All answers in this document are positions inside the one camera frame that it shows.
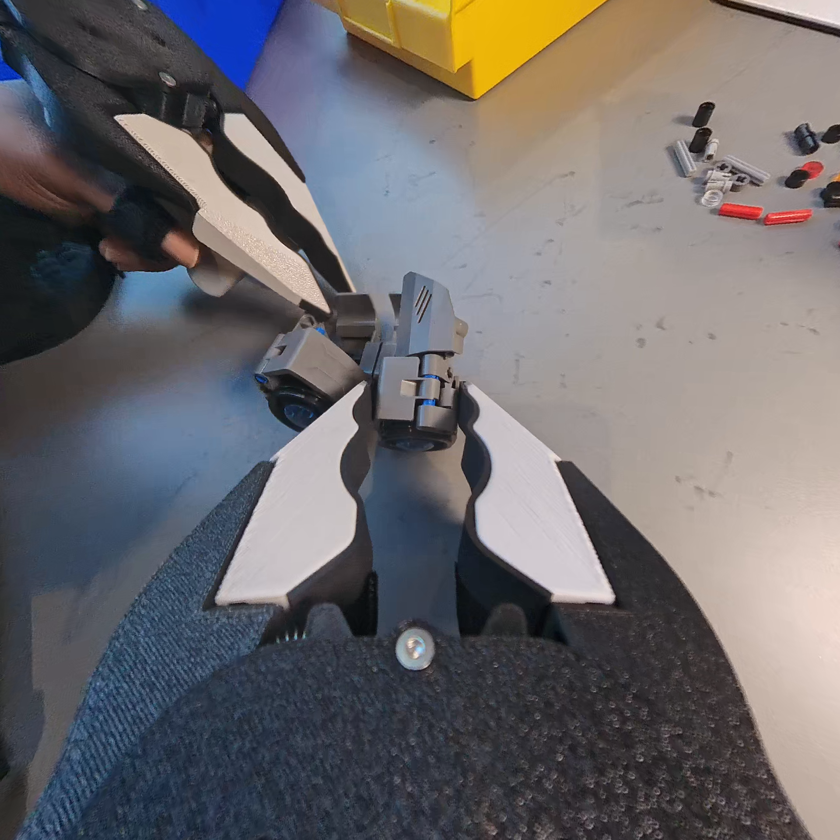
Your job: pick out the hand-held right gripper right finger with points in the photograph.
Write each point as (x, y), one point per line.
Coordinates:
(531, 518)

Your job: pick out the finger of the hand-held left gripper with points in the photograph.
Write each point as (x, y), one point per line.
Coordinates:
(229, 226)
(275, 157)

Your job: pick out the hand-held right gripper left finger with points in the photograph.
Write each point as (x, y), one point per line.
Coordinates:
(295, 518)

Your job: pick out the grey toy brick wing assembly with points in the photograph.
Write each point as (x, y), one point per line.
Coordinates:
(308, 367)

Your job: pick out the person's left forearm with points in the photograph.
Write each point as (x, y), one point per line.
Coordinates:
(39, 289)

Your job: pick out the grey desk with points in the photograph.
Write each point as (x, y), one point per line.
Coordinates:
(590, 328)

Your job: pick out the blue storage bin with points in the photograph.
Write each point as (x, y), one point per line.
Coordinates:
(223, 33)

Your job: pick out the yellow storage bin with ledge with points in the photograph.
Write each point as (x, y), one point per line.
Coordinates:
(499, 46)

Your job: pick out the pile of small brick parts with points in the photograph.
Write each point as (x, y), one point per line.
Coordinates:
(740, 211)

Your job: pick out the white rounded flat plate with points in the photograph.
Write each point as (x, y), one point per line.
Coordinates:
(800, 6)

